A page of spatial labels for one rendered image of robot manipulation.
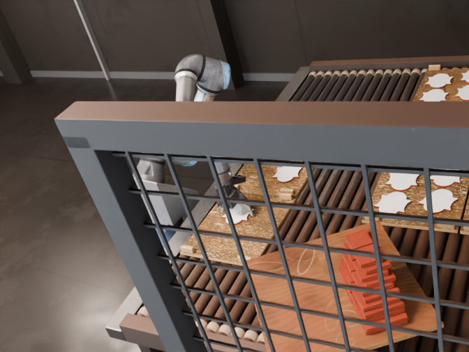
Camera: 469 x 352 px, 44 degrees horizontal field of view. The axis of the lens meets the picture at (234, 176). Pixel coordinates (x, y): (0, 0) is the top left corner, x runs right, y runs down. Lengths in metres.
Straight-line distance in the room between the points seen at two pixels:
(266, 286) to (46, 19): 5.82
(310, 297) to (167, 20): 4.57
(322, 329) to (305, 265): 0.28
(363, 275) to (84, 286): 2.58
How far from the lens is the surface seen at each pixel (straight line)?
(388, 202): 2.33
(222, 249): 2.30
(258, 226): 2.36
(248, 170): 2.71
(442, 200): 2.32
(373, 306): 1.72
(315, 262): 1.99
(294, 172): 2.59
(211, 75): 2.52
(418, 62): 3.35
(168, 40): 6.21
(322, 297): 1.87
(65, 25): 7.16
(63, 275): 4.17
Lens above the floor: 2.40
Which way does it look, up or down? 33 degrees down
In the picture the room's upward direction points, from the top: 17 degrees counter-clockwise
